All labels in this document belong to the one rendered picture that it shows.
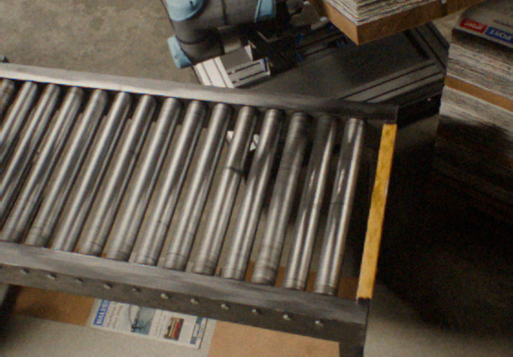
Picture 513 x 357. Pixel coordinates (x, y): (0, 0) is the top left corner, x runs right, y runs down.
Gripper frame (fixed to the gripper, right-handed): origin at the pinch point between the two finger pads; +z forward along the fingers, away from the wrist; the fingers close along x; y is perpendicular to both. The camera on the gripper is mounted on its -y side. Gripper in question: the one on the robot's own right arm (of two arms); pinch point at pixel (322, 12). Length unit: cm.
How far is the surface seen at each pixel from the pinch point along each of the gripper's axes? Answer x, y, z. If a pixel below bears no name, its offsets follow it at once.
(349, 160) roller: -20.0, -27.1, -6.3
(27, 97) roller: 28, -9, -72
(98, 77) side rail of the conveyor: 26, -9, -54
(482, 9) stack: 3.3, -15.0, 41.2
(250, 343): 8, -102, -40
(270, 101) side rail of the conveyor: 1.9, -18.5, -16.2
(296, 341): 4, -103, -27
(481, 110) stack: 3, -44, 39
